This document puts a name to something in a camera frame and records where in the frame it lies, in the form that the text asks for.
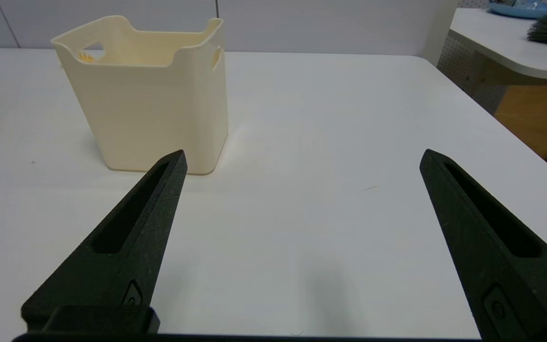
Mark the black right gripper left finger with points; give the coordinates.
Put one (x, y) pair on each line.
(126, 256)

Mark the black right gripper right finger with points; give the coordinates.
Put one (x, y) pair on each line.
(482, 247)

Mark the white side table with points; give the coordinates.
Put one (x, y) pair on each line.
(501, 42)

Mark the blue plate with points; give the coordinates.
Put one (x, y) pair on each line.
(515, 9)

